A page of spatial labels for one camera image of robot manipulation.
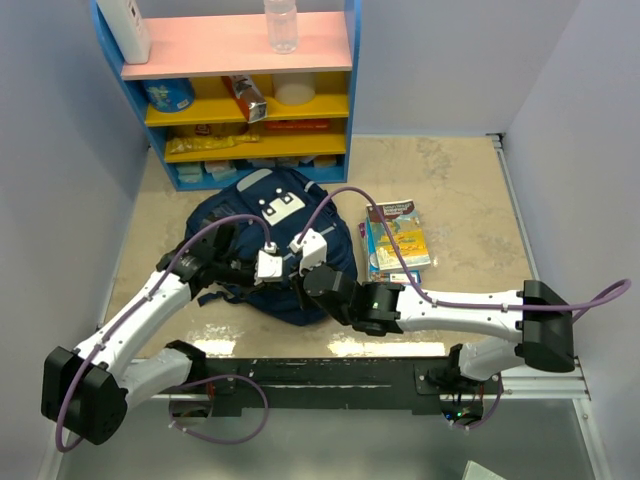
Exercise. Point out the clear plastic water bottle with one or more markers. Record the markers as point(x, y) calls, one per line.
point(281, 20)

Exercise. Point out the yellow snack packet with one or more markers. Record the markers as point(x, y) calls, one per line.
point(194, 144)

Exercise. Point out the white paper corner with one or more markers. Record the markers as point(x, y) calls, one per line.
point(475, 471)

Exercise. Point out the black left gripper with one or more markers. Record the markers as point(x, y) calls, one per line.
point(250, 282)

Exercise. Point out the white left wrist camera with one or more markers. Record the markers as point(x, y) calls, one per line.
point(269, 265)

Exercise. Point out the white rectangular box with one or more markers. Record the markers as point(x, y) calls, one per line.
point(128, 28)

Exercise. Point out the colourful children's book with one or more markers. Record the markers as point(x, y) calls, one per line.
point(402, 219)

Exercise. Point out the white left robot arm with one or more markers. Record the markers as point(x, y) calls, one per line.
point(88, 390)

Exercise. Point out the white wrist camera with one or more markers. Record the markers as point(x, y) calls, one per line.
point(269, 265)
point(311, 248)

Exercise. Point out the white round container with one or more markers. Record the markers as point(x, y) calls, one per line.
point(294, 89)

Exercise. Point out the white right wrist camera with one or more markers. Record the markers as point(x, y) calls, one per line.
point(311, 248)

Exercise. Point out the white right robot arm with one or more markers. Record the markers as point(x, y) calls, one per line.
point(531, 326)

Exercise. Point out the blue children's book underneath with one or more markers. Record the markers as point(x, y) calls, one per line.
point(373, 273)

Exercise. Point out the blue wooden shelf unit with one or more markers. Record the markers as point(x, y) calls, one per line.
point(216, 102)

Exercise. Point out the orange snack bag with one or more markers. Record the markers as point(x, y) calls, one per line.
point(247, 96)

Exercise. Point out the navy blue student backpack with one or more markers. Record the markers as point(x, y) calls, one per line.
point(285, 199)

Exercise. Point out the blue round tin can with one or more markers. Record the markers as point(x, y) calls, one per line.
point(169, 95)

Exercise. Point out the orange flat box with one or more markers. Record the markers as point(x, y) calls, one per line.
point(298, 125)

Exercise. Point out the aluminium frame rail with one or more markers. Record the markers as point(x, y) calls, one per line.
point(527, 383)

